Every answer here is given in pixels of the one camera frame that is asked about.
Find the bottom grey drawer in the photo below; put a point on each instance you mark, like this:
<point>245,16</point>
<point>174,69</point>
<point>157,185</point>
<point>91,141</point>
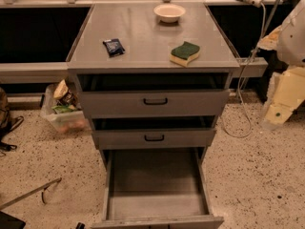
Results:
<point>156,189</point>

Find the middle grey drawer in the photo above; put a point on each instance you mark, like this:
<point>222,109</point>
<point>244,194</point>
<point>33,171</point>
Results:
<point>154,132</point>

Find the clear plastic bin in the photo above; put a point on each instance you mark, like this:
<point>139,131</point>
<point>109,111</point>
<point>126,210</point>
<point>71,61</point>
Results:
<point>63,122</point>

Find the top grey drawer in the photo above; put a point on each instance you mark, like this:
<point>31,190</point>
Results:
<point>151,94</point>

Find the metal rod on floor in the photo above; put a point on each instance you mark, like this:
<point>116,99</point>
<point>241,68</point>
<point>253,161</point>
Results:
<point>30,193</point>

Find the white bowl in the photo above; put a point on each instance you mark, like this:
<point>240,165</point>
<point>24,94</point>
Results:
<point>169,13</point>

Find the grey drawer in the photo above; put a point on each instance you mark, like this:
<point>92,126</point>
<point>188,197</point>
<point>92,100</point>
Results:
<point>154,132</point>
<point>151,94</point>
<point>156,189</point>

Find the grey drawer cabinet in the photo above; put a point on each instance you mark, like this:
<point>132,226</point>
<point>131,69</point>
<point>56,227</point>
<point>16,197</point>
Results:
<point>148,43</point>

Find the green and yellow sponge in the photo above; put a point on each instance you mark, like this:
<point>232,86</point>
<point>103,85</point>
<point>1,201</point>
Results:
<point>185,54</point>

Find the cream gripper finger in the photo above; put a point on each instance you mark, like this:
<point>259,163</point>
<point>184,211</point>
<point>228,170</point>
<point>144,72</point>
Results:
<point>285,94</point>

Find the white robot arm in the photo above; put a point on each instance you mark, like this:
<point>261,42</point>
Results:
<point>288,39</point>

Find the snack bag in bin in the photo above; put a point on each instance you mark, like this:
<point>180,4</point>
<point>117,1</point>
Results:
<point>63,95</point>

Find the dark backpack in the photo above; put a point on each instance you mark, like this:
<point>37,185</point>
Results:
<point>7,123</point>

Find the dark blue snack packet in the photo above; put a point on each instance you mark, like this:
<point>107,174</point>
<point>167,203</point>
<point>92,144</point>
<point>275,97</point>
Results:
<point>114,47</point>

